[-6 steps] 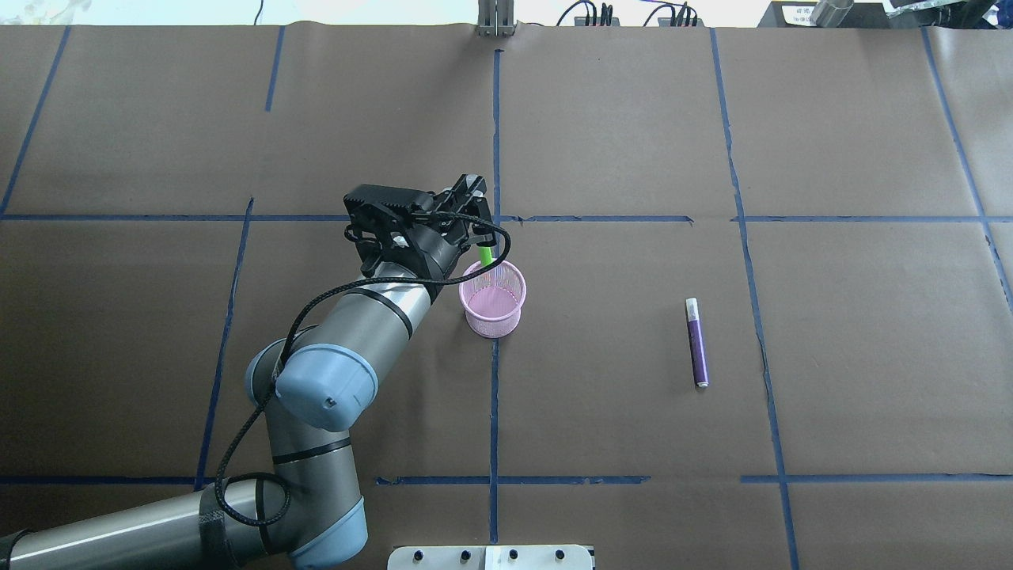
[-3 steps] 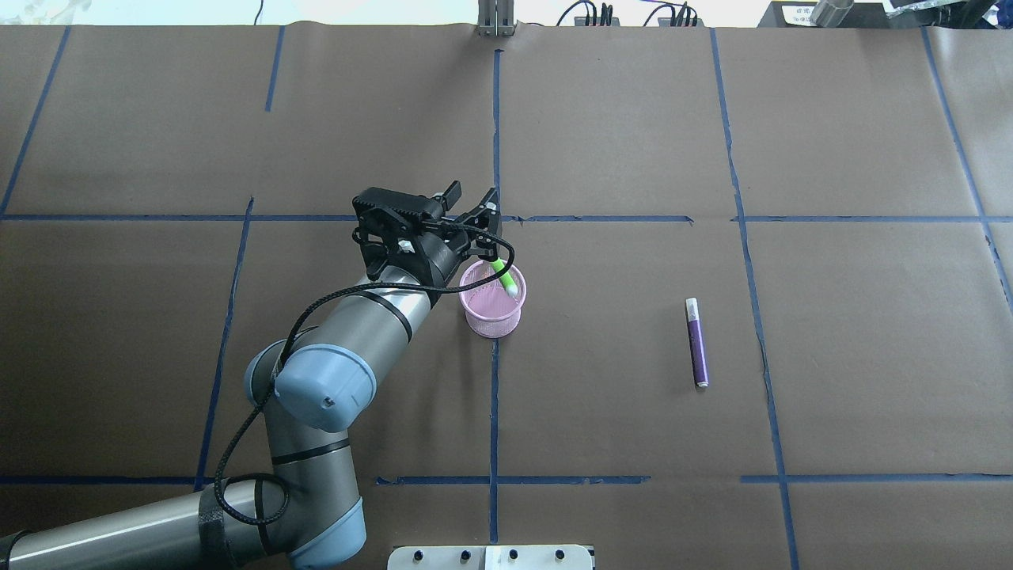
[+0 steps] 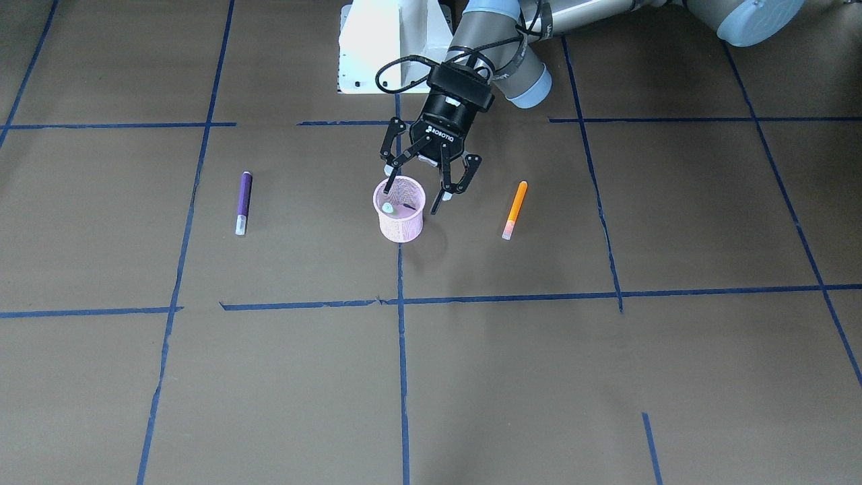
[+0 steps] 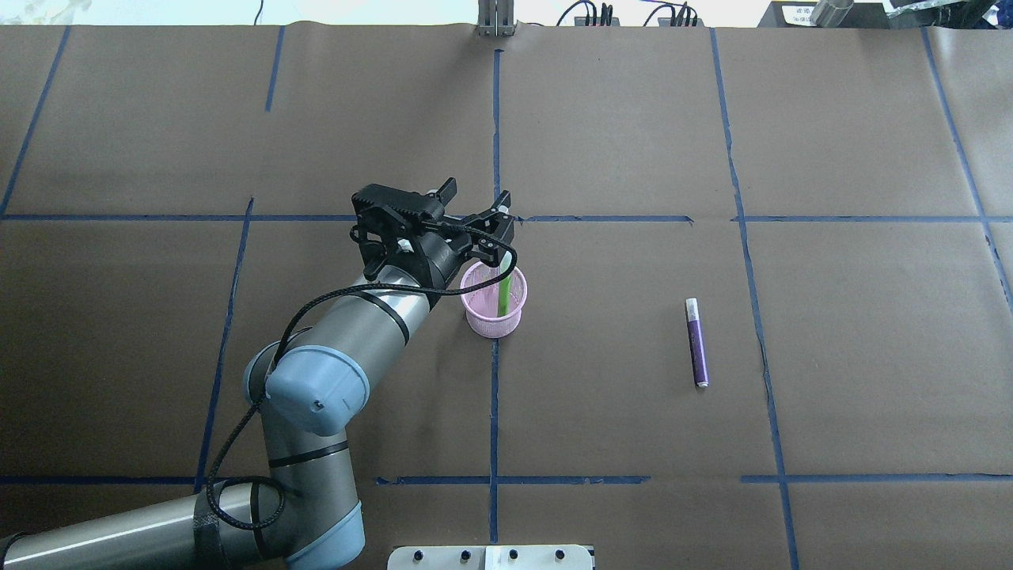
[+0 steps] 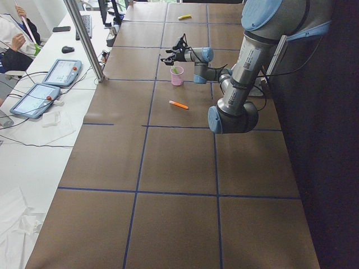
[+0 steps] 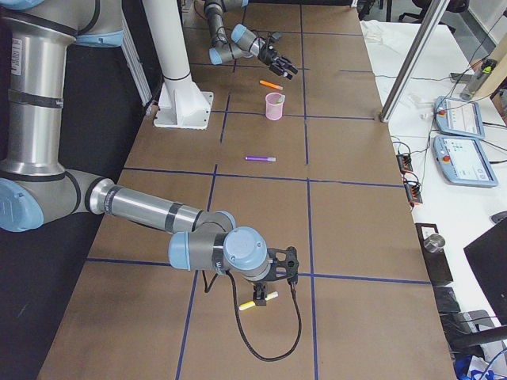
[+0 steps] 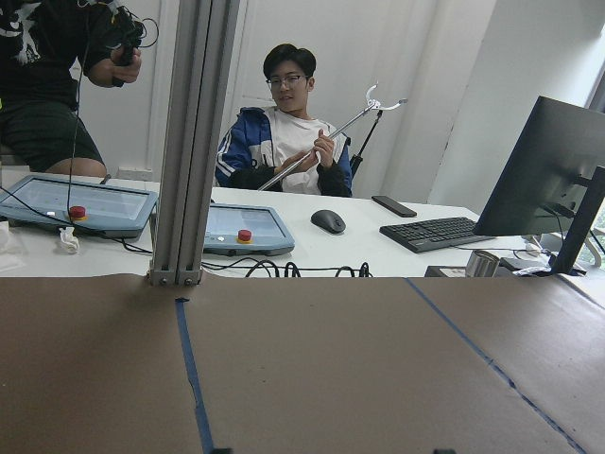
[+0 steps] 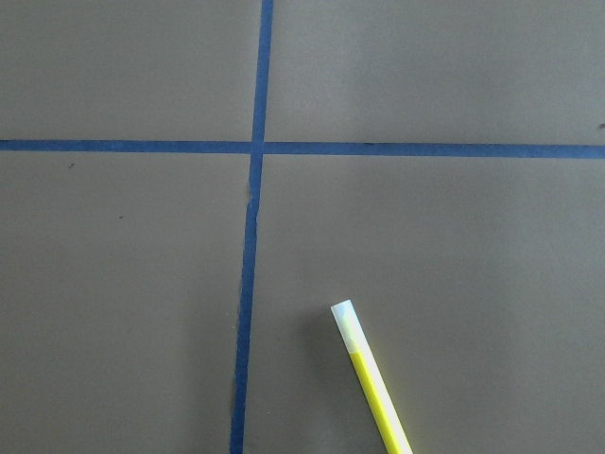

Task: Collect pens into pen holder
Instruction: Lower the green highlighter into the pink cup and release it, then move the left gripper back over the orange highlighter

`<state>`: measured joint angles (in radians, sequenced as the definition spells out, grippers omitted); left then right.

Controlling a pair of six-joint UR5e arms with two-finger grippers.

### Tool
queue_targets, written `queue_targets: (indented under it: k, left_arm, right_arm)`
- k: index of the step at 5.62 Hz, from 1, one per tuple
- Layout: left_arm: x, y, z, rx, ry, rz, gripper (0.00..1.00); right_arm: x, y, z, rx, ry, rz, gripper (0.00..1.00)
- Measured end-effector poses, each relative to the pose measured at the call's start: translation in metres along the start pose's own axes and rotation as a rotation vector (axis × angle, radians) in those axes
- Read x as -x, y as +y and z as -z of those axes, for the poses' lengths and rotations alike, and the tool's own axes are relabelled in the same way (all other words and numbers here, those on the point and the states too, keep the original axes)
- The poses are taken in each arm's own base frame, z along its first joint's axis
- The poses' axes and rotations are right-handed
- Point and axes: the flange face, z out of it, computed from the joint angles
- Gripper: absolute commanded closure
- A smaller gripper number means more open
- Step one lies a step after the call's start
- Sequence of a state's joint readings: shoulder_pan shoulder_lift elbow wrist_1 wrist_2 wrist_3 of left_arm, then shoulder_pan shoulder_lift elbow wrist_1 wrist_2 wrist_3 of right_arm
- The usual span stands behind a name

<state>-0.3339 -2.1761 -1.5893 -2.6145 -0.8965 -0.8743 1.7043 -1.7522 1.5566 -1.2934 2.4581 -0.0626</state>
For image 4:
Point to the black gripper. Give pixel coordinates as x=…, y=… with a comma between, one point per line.
x=440, y=256

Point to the green marker pen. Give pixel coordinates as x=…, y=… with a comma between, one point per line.
x=504, y=286

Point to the purple marker pen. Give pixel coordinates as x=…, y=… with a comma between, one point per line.
x=697, y=344

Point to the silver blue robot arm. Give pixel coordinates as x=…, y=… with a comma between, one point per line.
x=282, y=484

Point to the pink mesh pen holder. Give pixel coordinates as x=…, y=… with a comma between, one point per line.
x=480, y=308

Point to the aluminium frame post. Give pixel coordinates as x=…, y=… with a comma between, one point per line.
x=495, y=18

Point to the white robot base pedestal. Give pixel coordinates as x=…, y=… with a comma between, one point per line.
x=563, y=556

